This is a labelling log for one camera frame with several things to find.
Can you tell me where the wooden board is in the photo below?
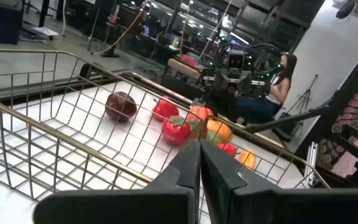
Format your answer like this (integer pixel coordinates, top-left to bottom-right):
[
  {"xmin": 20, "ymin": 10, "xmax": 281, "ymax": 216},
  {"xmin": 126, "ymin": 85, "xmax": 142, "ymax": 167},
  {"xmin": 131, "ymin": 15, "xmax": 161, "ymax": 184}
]
[{"xmin": 168, "ymin": 58, "xmax": 204, "ymax": 80}]

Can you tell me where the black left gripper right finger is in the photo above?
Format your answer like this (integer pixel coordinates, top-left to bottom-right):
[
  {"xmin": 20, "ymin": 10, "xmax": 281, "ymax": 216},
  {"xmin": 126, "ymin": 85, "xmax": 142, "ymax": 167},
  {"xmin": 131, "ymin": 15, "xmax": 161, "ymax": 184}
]
[{"xmin": 200, "ymin": 139, "xmax": 358, "ymax": 224}]

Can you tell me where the orange carrot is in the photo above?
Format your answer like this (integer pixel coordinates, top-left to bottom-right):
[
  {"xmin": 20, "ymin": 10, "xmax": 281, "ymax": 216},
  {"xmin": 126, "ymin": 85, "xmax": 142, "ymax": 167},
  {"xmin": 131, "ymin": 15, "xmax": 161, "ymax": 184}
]
[{"xmin": 238, "ymin": 149, "xmax": 257, "ymax": 170}]

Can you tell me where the orange ribbed tomato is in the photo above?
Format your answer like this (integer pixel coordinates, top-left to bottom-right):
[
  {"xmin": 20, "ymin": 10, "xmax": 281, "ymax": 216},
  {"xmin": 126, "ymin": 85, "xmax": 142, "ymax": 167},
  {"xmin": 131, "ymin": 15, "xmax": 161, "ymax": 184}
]
[{"xmin": 188, "ymin": 105, "xmax": 214, "ymax": 123}]

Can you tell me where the black tripod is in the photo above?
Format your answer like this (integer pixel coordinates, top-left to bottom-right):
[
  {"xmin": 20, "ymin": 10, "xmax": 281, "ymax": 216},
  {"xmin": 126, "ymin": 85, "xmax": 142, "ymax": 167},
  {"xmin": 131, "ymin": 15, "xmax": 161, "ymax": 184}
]
[{"xmin": 286, "ymin": 73, "xmax": 319, "ymax": 116}]

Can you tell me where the gold wire basket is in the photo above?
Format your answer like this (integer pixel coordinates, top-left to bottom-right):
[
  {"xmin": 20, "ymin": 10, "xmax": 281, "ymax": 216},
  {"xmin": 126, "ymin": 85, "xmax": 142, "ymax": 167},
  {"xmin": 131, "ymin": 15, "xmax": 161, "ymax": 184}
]
[
  {"xmin": 197, "ymin": 114, "xmax": 331, "ymax": 224},
  {"xmin": 0, "ymin": 48, "xmax": 211, "ymax": 224}
]

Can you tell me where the red bell pepper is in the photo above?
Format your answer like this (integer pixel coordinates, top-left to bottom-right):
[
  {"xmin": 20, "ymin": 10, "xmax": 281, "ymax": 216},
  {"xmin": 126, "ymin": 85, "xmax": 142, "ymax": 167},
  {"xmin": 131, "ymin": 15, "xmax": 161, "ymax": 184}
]
[{"xmin": 152, "ymin": 95, "xmax": 180, "ymax": 123}]

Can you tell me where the person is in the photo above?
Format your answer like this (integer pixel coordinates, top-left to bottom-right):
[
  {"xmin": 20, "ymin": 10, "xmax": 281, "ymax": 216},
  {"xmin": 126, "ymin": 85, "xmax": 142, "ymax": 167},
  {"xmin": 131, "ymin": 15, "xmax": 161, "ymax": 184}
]
[{"xmin": 234, "ymin": 53, "xmax": 298, "ymax": 124}]

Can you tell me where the yellow cord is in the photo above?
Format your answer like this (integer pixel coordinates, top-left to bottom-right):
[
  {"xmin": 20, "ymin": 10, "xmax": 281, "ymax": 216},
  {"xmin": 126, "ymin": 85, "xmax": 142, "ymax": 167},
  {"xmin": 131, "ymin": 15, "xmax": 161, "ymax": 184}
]
[{"xmin": 91, "ymin": 6, "xmax": 149, "ymax": 57}]

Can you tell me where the red strawberry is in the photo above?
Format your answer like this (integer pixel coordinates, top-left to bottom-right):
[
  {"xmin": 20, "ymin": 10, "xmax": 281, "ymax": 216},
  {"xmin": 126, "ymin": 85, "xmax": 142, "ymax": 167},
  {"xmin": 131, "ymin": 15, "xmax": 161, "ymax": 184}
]
[{"xmin": 186, "ymin": 114, "xmax": 202, "ymax": 140}]

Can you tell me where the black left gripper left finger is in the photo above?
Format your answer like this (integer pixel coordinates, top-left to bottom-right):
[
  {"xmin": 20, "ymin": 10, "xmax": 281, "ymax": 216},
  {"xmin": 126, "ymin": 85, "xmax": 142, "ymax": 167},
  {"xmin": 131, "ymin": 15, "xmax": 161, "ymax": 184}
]
[{"xmin": 32, "ymin": 139, "xmax": 201, "ymax": 224}]

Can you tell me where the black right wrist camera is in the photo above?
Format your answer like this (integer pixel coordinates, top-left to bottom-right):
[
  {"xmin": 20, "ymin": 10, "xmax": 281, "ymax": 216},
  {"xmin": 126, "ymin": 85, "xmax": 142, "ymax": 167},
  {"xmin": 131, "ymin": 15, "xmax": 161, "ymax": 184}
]
[{"xmin": 227, "ymin": 51, "xmax": 245, "ymax": 70}]

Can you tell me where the silver aluminium extrusion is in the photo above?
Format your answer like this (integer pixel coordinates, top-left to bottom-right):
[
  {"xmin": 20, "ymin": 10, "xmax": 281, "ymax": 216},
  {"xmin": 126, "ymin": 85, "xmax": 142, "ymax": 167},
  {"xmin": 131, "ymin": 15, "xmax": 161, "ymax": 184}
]
[{"xmin": 303, "ymin": 141, "xmax": 319, "ymax": 187}]

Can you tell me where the red apple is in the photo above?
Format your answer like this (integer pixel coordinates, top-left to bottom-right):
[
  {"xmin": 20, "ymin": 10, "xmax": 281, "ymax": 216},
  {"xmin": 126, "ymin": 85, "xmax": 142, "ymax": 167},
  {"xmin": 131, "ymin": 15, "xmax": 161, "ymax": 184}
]
[{"xmin": 161, "ymin": 115, "xmax": 195, "ymax": 147}]

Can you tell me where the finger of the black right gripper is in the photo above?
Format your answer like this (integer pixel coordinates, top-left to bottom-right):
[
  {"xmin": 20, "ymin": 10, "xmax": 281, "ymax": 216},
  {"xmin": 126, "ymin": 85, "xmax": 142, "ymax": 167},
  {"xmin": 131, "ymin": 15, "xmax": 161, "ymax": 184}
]
[
  {"xmin": 213, "ymin": 70, "xmax": 230, "ymax": 93},
  {"xmin": 237, "ymin": 71, "xmax": 255, "ymax": 96}
]

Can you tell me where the red chili pepper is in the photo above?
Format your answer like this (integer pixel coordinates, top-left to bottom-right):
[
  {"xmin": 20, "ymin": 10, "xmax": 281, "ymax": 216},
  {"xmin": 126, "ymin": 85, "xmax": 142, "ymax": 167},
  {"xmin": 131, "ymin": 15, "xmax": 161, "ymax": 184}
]
[{"xmin": 215, "ymin": 142, "xmax": 238, "ymax": 158}]

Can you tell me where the black computer case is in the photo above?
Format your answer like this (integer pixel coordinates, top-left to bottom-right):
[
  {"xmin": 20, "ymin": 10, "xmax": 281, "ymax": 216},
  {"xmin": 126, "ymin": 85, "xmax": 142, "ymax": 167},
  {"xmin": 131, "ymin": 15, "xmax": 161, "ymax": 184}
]
[{"xmin": 0, "ymin": 0, "xmax": 24, "ymax": 45}]

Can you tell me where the dark purple plum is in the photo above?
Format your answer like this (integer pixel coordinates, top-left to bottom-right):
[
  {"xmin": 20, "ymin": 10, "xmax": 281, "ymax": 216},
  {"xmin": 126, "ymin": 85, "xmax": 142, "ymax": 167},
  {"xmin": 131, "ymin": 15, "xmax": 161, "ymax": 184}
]
[{"xmin": 104, "ymin": 91, "xmax": 138, "ymax": 123}]

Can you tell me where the black metal post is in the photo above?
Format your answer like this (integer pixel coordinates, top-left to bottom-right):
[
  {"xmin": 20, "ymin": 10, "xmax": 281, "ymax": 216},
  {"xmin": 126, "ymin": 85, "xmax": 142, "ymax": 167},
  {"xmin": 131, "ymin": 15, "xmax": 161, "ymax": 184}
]
[{"xmin": 293, "ymin": 37, "xmax": 358, "ymax": 156}]

